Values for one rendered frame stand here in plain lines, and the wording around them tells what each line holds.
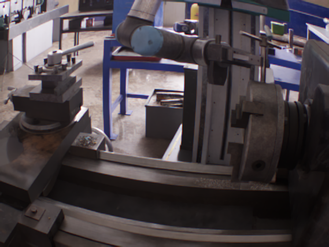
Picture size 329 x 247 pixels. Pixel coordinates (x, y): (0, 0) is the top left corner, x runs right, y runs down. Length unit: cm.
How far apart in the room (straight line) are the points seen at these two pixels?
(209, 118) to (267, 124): 124
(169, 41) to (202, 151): 119
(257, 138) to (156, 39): 39
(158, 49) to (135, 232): 49
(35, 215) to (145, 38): 58
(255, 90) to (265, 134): 11
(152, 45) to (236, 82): 103
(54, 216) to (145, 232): 26
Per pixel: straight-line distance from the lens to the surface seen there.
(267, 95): 80
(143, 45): 97
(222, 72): 99
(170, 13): 760
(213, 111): 202
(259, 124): 77
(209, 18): 182
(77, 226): 95
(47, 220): 92
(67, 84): 119
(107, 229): 94
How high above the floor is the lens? 149
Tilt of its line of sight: 27 degrees down
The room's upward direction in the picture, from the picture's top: 2 degrees clockwise
